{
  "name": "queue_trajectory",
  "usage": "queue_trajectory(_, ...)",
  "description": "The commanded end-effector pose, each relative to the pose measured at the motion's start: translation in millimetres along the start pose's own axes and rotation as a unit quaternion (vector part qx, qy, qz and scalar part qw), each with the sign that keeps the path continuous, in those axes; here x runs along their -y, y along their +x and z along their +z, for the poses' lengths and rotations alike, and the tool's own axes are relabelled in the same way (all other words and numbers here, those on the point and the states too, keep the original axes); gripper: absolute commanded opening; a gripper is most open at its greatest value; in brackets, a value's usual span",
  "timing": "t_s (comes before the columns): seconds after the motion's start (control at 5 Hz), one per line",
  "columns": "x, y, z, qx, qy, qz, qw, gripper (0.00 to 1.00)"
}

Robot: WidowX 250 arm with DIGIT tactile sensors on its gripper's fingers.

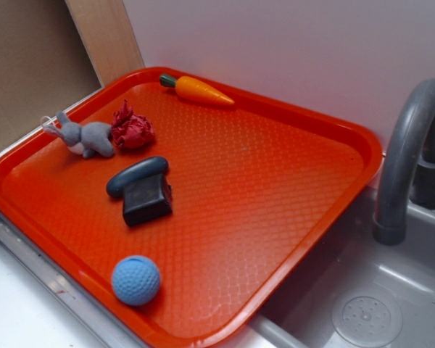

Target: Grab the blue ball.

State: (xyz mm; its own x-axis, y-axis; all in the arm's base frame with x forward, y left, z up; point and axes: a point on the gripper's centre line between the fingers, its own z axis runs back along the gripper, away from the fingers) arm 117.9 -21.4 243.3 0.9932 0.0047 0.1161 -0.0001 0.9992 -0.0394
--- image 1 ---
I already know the blue dimpled ball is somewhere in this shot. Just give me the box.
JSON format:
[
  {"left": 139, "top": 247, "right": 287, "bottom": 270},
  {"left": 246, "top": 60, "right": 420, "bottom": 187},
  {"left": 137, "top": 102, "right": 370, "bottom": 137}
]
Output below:
[{"left": 111, "top": 255, "right": 161, "bottom": 306}]

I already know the orange toy carrot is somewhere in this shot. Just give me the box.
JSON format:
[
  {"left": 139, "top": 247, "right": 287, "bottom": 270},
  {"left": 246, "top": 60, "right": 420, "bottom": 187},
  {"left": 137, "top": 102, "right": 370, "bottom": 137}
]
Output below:
[{"left": 159, "top": 73, "right": 235, "bottom": 107}]

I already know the grey plastic sink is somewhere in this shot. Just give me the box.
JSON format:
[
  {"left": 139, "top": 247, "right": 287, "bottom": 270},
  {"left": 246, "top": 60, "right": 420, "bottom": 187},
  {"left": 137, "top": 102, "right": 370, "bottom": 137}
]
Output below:
[{"left": 250, "top": 189, "right": 435, "bottom": 347}]

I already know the dark blue oval toy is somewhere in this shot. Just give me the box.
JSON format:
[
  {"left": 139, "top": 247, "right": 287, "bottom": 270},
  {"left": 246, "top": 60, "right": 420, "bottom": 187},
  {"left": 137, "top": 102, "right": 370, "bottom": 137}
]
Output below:
[{"left": 106, "top": 156, "right": 169, "bottom": 198}]

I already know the orange plastic tray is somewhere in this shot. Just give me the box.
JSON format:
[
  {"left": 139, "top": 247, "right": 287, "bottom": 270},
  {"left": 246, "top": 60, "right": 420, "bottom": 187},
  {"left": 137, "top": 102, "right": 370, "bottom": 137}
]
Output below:
[{"left": 0, "top": 67, "right": 382, "bottom": 347}]

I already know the crumpled red paper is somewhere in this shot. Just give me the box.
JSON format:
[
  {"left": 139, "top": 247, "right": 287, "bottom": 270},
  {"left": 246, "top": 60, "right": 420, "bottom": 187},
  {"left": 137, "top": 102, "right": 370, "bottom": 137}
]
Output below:
[{"left": 111, "top": 100, "right": 155, "bottom": 149}]

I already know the grey plastic faucet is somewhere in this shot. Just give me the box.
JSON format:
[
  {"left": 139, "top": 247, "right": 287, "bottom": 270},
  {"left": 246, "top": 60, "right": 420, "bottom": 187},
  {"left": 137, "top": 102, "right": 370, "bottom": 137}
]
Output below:
[{"left": 373, "top": 78, "right": 435, "bottom": 245}]

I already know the black rectangular block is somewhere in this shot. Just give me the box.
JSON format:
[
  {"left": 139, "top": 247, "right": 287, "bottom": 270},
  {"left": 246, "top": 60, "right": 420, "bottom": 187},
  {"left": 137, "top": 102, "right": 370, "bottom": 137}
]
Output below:
[{"left": 123, "top": 173, "right": 173, "bottom": 227}]

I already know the grey plush bunny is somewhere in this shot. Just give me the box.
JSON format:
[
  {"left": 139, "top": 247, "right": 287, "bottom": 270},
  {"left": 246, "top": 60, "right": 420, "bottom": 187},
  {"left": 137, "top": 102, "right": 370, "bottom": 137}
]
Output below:
[{"left": 40, "top": 111, "right": 115, "bottom": 160}]

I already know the wooden board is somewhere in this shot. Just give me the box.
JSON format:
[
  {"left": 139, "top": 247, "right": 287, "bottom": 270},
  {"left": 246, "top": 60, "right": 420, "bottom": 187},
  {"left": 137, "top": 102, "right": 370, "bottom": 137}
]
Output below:
[{"left": 66, "top": 0, "right": 144, "bottom": 86}]

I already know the metal counter edge strip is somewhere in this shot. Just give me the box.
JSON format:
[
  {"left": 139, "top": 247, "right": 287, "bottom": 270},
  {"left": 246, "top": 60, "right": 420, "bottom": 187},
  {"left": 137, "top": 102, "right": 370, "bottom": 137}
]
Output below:
[{"left": 0, "top": 212, "right": 147, "bottom": 347}]

